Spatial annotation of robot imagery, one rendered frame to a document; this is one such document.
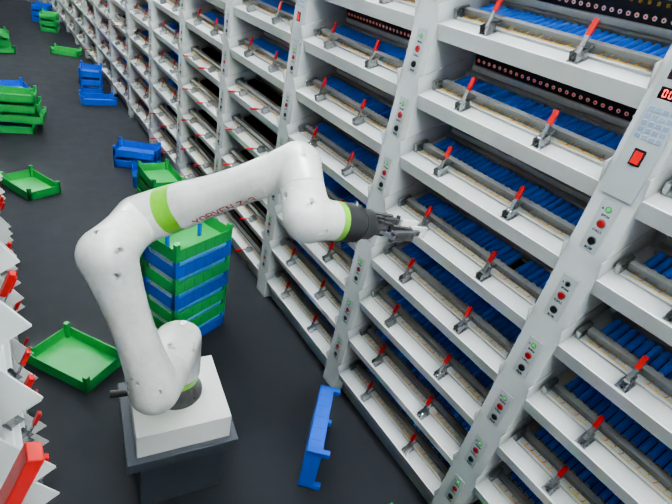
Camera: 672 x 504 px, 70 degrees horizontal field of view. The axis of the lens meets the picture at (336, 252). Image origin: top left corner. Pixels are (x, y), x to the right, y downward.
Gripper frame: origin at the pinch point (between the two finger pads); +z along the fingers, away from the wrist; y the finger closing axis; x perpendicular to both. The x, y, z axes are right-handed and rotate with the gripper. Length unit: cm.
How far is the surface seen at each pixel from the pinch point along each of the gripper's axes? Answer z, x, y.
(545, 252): 17.2, 9.6, 26.5
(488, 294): 21.3, -9.7, 17.3
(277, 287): 39, -85, -92
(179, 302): -18, -81, -78
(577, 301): 18.0, 3.8, 38.7
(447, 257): 21.1, -8.4, 0.2
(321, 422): 11, -82, -7
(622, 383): 23, -7, 55
